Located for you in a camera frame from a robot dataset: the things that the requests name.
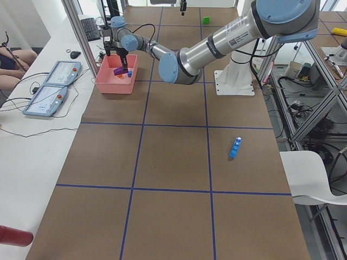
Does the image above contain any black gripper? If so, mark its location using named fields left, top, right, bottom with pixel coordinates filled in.
left=102, top=27, right=128, bottom=73
left=179, top=0, right=187, bottom=16

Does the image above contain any purple wedge block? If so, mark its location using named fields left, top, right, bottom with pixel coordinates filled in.
left=113, top=67, right=127, bottom=76

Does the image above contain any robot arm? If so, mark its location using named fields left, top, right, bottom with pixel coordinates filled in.
left=104, top=0, right=320, bottom=85

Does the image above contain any pink plastic box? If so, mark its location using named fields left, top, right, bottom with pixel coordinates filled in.
left=95, top=54, right=138, bottom=94

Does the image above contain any green block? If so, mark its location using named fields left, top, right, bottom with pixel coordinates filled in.
left=202, top=16, right=211, bottom=25

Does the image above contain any black keyboard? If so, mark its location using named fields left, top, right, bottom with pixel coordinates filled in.
left=80, top=18, right=100, bottom=42

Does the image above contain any black computer mouse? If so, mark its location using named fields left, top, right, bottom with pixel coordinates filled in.
left=70, top=51, right=81, bottom=60

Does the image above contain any upper teach pendant tablet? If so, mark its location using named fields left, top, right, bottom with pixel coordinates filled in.
left=44, top=61, right=82, bottom=86

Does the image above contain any teach pendant tablet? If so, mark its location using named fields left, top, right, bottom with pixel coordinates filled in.
left=44, top=61, right=82, bottom=86
left=23, top=84, right=68, bottom=117

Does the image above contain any lower teach pendant tablet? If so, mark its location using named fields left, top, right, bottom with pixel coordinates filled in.
left=23, top=84, right=68, bottom=117

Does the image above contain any long blue studded block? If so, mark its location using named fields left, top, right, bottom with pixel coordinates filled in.
left=229, top=136, right=242, bottom=159

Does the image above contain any red cylinder bottle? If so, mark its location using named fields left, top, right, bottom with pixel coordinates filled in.
left=1, top=225, right=34, bottom=247

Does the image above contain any white chair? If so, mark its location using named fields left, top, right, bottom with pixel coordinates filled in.
left=280, top=151, right=346, bottom=206

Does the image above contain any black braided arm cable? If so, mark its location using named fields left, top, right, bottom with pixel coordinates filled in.
left=248, top=37, right=268, bottom=92

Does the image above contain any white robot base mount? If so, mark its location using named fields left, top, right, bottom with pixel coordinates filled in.
left=214, top=0, right=274, bottom=97

